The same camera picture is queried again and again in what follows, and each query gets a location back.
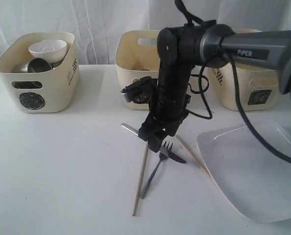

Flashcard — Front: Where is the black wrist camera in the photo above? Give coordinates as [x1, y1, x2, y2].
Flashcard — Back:
[121, 76, 157, 104]

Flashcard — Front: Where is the stainless steel fork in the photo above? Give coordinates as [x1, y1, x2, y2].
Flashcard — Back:
[140, 141, 172, 199]

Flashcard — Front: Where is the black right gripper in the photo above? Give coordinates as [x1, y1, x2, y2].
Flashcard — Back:
[139, 62, 190, 152]

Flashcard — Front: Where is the cream bin with black square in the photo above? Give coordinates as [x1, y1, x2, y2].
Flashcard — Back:
[207, 28, 287, 112]

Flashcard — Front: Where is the stainless steel bowl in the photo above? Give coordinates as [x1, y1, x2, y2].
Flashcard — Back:
[11, 81, 43, 89]

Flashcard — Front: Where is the cream bin with black circle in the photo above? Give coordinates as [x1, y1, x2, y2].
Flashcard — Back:
[0, 32, 79, 113]

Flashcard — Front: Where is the black cable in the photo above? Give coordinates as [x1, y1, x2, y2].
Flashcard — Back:
[174, 0, 291, 166]

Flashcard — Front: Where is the white square plate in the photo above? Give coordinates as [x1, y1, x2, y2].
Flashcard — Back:
[196, 125, 291, 223]

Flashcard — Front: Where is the wooden chopstick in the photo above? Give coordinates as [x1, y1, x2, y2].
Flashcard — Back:
[174, 135, 213, 181]
[132, 143, 149, 216]

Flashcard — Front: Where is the stainless steel knife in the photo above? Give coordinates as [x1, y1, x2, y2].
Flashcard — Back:
[121, 123, 187, 164]

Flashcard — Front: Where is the white ceramic bowl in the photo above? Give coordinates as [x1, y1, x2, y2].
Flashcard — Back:
[28, 40, 68, 64]

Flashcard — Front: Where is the stainless steel mug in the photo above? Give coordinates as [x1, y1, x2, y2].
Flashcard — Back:
[50, 59, 64, 69]
[12, 58, 52, 73]

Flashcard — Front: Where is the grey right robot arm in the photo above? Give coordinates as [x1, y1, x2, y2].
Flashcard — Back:
[139, 24, 291, 152]

